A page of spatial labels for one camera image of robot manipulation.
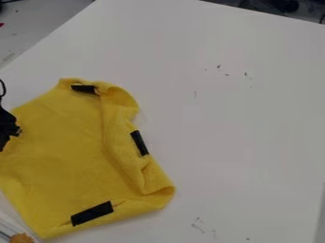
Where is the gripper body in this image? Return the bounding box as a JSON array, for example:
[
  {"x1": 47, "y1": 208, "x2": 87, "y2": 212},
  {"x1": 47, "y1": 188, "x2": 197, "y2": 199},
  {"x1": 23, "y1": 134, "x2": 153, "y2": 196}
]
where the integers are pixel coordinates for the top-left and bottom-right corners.
[{"x1": 0, "y1": 105, "x2": 24, "y2": 153}]

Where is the yellow cloth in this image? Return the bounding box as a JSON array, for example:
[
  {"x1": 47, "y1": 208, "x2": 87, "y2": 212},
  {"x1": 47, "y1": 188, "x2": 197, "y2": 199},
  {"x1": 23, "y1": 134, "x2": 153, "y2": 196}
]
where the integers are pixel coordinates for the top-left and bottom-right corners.
[{"x1": 0, "y1": 76, "x2": 177, "y2": 240}]

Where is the orange toy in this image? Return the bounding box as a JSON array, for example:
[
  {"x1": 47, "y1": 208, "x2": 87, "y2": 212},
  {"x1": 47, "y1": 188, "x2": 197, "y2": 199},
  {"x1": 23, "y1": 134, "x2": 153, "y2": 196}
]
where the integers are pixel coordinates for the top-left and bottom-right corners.
[{"x1": 9, "y1": 233, "x2": 36, "y2": 243}]

